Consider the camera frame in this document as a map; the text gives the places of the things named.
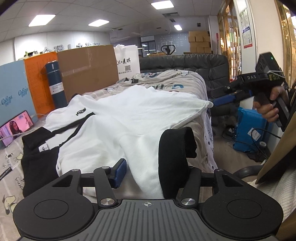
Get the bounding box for white and black hoodie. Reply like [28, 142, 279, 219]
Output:
[21, 85, 213, 199]

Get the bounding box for person's right hand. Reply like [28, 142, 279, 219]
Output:
[253, 86, 290, 123]

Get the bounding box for black leather sofa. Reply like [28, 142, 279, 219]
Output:
[139, 53, 239, 127]

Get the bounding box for blue plastic bag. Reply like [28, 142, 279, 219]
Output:
[233, 107, 272, 153]

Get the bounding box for patterned grey bed sheet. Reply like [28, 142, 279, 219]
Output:
[1, 70, 217, 240]

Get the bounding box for stacked brown cardboard boxes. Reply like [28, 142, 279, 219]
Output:
[188, 31, 212, 54]

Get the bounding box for smartphone with pink screen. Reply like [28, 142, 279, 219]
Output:
[1, 110, 34, 147]

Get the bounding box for white paper shopping bag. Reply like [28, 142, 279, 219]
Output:
[114, 44, 140, 80]

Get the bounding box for light blue foam board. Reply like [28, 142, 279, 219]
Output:
[0, 60, 38, 125]

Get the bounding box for large brown cardboard box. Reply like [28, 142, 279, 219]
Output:
[57, 45, 119, 101]

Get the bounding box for dark blue rolled mat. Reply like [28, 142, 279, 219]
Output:
[45, 61, 68, 108]

